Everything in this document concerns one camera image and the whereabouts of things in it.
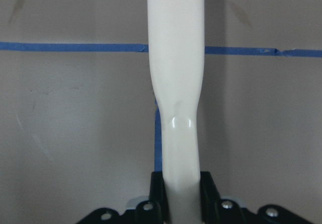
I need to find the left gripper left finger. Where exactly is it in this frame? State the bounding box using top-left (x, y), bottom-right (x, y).
top-left (134, 172), bottom-right (168, 223)

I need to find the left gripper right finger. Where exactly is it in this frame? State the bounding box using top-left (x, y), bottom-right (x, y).
top-left (200, 172), bottom-right (243, 223)

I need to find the cream hand brush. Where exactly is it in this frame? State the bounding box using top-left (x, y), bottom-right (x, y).
top-left (147, 0), bottom-right (205, 223)

